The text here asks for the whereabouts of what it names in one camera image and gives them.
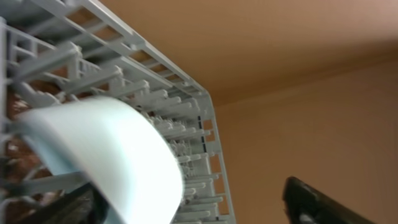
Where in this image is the light blue rice bowl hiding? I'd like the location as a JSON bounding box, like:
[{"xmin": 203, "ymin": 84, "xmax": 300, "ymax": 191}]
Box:
[{"xmin": 16, "ymin": 96, "xmax": 183, "ymax": 224}]

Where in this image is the grey dishwasher rack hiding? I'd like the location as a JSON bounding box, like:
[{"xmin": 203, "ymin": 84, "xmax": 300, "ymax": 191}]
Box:
[{"xmin": 1, "ymin": 1, "xmax": 236, "ymax": 223}]

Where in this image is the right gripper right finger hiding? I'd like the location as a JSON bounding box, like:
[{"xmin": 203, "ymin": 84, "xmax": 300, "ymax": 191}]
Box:
[{"xmin": 282, "ymin": 176, "xmax": 374, "ymax": 224}]

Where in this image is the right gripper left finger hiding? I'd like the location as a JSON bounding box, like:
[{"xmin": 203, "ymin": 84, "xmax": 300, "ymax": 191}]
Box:
[{"xmin": 18, "ymin": 184, "xmax": 109, "ymax": 224}]

